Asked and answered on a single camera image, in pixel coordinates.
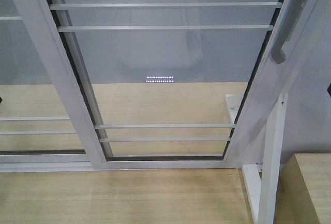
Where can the white framed sliding glass door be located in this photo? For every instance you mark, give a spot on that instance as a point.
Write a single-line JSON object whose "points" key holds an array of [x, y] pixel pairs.
{"points": [[264, 92]]}

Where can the light wooden box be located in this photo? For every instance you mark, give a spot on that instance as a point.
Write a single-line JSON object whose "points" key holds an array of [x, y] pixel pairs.
{"points": [[304, 192]]}

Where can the white fixed glass door panel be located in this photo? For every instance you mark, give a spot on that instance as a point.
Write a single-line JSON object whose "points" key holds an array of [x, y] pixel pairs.
{"points": [[35, 126]]}

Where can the grey door handle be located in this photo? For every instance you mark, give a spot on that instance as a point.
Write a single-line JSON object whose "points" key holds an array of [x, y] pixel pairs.
{"points": [[292, 10]]}

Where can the light wooden floor platform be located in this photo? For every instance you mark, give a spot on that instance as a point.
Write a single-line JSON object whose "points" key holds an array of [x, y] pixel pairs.
{"points": [[141, 196]]}

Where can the white door frame support post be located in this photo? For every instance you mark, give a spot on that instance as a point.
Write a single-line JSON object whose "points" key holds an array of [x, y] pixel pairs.
{"points": [[300, 123]]}

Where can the white door bottom track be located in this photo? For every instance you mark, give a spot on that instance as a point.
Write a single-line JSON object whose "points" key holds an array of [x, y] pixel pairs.
{"points": [[46, 167]]}

